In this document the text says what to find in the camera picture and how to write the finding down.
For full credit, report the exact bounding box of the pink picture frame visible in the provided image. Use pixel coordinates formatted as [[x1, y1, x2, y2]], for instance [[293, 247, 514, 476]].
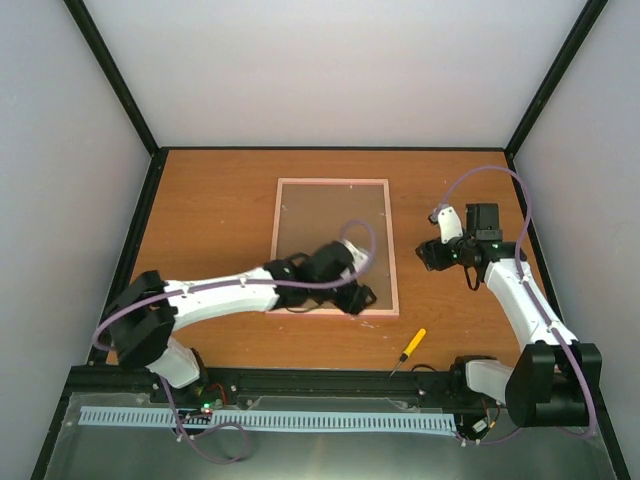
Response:
[[271, 178, 400, 318]]

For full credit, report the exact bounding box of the yellow handled screwdriver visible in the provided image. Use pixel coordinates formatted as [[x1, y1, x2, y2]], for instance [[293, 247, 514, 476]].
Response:
[[389, 328, 427, 377]]

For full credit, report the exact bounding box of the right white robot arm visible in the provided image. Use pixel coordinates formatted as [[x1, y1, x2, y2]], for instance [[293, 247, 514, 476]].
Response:
[[416, 203, 602, 434]]

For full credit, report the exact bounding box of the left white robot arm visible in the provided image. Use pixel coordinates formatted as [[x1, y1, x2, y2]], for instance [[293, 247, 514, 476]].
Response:
[[94, 240, 377, 403]]

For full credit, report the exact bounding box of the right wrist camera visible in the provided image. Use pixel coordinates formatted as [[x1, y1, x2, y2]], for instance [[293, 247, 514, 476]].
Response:
[[428, 204, 466, 245]]

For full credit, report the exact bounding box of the black aluminium rail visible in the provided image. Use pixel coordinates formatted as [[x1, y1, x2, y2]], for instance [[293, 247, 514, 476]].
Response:
[[63, 365, 492, 409]]

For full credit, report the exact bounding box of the metal base plate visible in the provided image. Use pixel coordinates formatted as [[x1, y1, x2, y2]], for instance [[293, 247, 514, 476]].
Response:
[[33, 394, 615, 479]]

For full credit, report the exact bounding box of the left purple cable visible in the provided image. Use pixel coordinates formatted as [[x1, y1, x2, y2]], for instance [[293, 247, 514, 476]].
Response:
[[91, 218, 377, 464]]

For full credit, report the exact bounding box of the light blue cable duct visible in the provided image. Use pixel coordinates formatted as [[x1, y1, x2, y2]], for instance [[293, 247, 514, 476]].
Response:
[[77, 406, 456, 437]]

